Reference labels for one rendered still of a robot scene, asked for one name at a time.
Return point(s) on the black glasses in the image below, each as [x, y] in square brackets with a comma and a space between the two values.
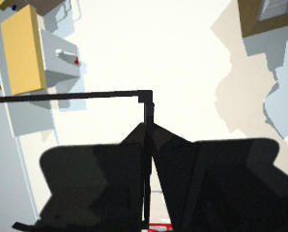
[144, 96]

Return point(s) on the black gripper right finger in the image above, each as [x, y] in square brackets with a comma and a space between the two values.
[180, 165]

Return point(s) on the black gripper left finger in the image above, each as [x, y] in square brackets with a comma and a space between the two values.
[100, 164]

